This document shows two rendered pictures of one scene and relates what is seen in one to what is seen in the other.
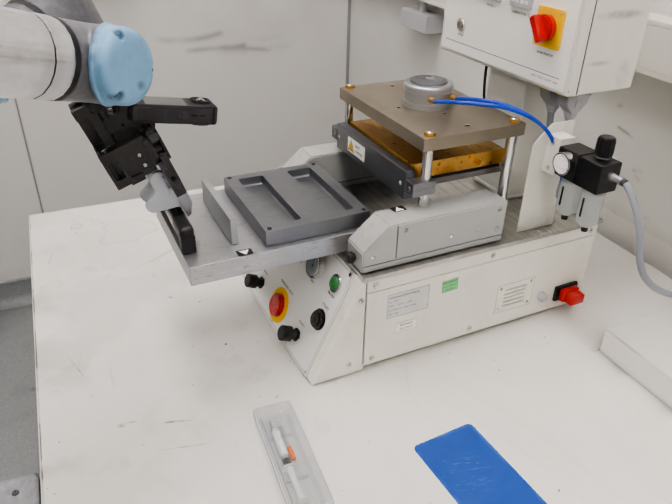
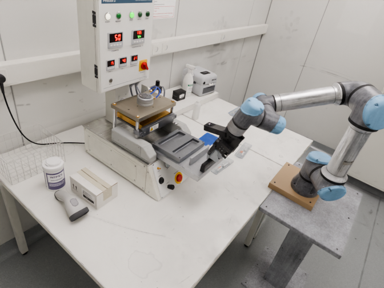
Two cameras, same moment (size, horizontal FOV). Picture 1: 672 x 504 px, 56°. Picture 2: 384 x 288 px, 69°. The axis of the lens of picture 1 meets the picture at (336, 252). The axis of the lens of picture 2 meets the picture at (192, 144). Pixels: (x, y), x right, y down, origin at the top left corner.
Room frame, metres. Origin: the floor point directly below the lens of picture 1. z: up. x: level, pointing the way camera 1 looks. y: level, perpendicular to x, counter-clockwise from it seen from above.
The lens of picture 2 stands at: (1.46, 1.02, 1.74)
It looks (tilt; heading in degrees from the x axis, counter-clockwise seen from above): 34 degrees down; 236
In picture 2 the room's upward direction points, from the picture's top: 11 degrees clockwise
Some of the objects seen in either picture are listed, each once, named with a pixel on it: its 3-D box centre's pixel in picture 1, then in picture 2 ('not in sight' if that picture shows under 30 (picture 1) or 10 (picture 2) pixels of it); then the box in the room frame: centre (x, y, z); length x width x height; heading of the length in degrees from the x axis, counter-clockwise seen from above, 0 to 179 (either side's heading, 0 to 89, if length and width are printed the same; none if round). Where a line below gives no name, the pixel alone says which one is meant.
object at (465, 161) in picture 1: (426, 131); (146, 110); (0.99, -0.14, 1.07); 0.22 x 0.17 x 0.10; 26
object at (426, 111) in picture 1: (448, 120); (143, 104); (0.99, -0.18, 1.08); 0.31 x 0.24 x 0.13; 26
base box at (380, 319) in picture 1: (414, 255); (145, 147); (0.98, -0.14, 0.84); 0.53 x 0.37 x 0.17; 116
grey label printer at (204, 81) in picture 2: not in sight; (199, 80); (0.23, -0.87, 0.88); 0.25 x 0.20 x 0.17; 108
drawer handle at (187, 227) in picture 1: (175, 217); (211, 160); (0.81, 0.23, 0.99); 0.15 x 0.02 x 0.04; 26
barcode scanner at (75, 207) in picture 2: not in sight; (68, 202); (1.40, 0.09, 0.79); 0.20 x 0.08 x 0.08; 114
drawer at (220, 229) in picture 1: (265, 212); (186, 151); (0.87, 0.11, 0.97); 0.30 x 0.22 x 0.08; 116
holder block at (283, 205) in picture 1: (293, 200); (179, 144); (0.89, 0.07, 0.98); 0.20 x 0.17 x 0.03; 26
